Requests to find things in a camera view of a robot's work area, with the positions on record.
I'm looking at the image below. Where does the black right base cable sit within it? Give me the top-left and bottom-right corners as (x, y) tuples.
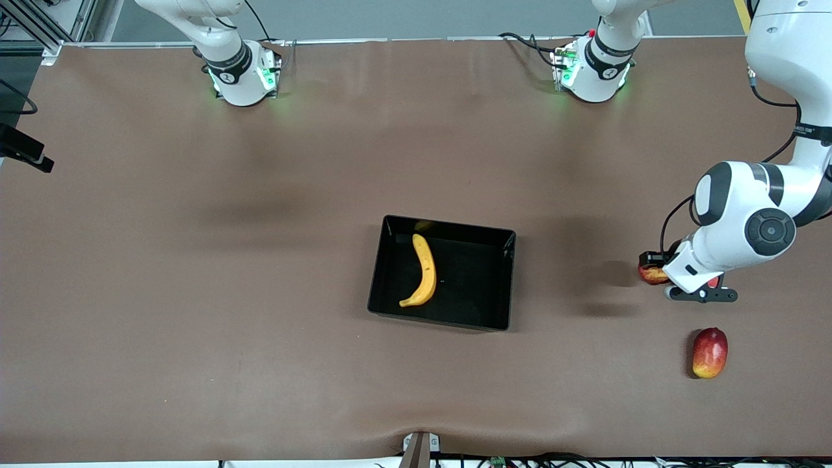
(244, 0), (290, 46)

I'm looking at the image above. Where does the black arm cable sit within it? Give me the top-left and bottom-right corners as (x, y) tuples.
(660, 68), (801, 255)
(0, 79), (38, 116)

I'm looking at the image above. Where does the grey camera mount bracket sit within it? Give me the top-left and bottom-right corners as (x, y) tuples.
(402, 432), (441, 468)

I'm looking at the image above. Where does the brown table mat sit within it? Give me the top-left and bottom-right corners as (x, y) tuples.
(0, 36), (832, 463)

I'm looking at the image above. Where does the black cable bundle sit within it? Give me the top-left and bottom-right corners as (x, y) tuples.
(374, 452), (832, 468)

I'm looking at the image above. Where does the silver table edge rail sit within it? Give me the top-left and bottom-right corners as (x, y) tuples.
(62, 36), (748, 47)

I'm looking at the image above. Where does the black left base cable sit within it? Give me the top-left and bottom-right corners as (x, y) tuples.
(498, 31), (560, 69)

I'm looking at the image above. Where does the black plastic tray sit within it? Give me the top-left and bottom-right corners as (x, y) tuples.
(367, 214), (517, 332)

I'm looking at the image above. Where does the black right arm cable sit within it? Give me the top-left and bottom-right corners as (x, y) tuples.
(0, 79), (38, 116)

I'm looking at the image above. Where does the yellow banana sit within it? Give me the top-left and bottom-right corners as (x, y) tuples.
(398, 233), (437, 308)

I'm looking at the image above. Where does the red yellow mango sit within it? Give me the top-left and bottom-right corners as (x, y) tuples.
(692, 327), (729, 380)

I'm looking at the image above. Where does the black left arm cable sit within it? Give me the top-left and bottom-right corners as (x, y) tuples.
(660, 68), (801, 255)

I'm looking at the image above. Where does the aluminium frame with struts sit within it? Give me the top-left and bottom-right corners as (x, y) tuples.
(0, 0), (98, 66)

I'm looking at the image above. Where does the black base cable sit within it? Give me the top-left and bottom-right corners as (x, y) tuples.
(498, 31), (560, 69)
(244, 0), (290, 46)

